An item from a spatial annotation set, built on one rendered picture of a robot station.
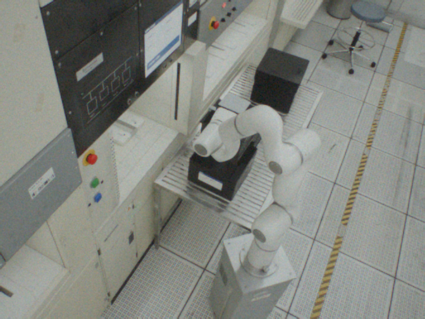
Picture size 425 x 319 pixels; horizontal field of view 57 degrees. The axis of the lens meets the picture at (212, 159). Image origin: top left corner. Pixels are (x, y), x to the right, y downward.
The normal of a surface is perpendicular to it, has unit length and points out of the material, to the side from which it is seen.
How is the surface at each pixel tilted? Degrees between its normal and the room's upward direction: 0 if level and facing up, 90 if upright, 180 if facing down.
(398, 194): 0
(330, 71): 0
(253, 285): 0
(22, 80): 90
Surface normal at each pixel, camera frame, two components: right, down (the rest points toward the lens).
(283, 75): 0.11, -0.64
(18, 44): 0.89, 0.40
